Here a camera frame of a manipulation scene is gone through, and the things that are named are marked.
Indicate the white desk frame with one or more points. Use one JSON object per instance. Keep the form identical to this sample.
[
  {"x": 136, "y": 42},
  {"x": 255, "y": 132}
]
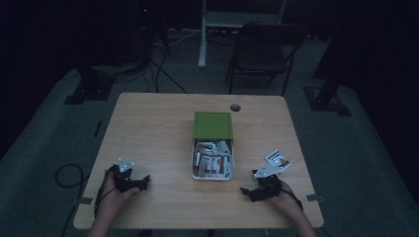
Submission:
[{"x": 203, "y": 49}]

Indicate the dark equipment rack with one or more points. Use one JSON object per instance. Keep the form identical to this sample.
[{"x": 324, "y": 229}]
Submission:
[{"x": 148, "y": 33}]

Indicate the grey tape piece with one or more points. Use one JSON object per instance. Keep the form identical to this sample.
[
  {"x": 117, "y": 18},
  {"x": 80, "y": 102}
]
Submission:
[
  {"x": 315, "y": 197},
  {"x": 85, "y": 200}
]

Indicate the white packet with red print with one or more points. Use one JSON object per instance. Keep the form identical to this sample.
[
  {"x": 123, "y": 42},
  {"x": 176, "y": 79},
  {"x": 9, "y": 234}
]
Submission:
[{"x": 279, "y": 159}]

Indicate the black folding chair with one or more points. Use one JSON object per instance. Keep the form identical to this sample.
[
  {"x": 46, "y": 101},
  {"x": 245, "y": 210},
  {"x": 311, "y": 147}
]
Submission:
[{"x": 260, "y": 56}]

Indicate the person's right hand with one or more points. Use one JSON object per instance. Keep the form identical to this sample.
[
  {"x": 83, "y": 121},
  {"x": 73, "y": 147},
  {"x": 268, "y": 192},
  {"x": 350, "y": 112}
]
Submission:
[{"x": 290, "y": 205}]

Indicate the black strip on floor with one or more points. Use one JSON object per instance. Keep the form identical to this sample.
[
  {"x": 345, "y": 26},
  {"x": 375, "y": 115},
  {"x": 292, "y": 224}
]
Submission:
[{"x": 98, "y": 129}]

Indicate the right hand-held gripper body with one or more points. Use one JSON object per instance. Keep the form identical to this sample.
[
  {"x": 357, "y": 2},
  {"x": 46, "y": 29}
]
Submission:
[{"x": 270, "y": 189}]

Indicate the black stand with base plate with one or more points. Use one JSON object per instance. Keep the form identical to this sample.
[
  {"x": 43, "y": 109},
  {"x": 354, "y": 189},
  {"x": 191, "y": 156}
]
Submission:
[
  {"x": 90, "y": 87},
  {"x": 324, "y": 98}
]

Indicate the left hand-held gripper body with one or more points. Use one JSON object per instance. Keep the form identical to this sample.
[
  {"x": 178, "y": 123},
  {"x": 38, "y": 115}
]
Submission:
[{"x": 123, "y": 182}]

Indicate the pile of small white packets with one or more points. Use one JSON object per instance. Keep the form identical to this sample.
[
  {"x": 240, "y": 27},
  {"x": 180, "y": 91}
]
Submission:
[{"x": 212, "y": 161}]

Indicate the person's left hand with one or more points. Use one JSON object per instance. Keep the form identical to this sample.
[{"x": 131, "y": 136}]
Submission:
[{"x": 110, "y": 204}]

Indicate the white drawer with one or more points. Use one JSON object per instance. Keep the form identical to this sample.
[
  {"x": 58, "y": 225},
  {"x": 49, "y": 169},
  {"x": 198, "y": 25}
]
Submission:
[{"x": 194, "y": 164}]

